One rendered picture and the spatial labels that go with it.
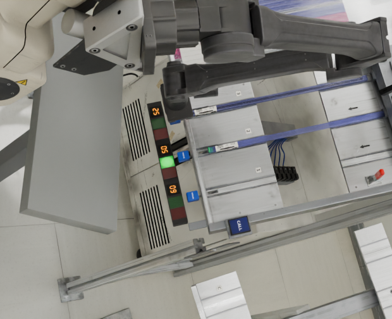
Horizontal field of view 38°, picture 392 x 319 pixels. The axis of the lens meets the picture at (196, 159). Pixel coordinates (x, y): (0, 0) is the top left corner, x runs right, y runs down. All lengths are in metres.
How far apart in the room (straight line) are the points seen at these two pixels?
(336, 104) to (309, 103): 0.68
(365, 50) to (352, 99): 0.55
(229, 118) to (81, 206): 0.46
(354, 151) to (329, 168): 0.66
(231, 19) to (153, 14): 0.12
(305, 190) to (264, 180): 0.55
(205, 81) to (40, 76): 0.34
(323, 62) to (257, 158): 0.43
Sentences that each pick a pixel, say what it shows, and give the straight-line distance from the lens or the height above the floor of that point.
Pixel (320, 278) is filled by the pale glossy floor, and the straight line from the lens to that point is 3.11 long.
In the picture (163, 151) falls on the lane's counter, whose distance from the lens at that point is 1.52.
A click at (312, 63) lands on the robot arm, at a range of 1.18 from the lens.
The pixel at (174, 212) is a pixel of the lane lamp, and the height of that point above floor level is 0.65.
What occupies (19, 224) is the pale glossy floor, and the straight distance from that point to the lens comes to 1.98.
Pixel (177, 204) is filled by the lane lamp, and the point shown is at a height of 0.66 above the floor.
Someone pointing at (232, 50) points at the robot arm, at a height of 1.25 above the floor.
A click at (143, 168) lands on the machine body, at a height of 0.18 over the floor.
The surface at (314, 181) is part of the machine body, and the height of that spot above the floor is 0.62.
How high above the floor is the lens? 1.70
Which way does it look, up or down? 41 degrees down
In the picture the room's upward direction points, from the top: 64 degrees clockwise
